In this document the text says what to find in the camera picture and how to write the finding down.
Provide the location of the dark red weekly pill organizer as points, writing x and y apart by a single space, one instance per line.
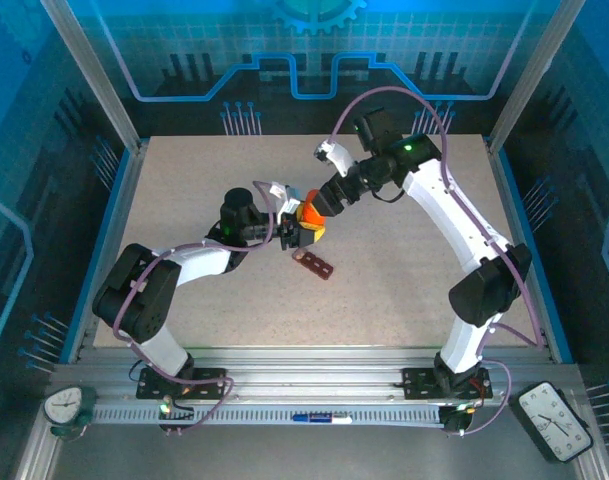
315 265

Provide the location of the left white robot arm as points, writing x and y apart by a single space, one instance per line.
199 262

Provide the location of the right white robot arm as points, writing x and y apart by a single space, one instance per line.
444 210

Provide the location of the blue and white marker pen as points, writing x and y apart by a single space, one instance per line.
321 418

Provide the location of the green round analog clock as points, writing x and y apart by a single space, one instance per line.
66 405

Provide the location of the black rectangular analog clock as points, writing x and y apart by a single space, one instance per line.
551 420

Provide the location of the aluminium side rail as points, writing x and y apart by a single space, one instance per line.
116 225
514 220

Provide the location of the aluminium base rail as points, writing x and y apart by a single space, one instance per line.
309 375

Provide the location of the aluminium frame post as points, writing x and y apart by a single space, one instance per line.
91 75
529 75

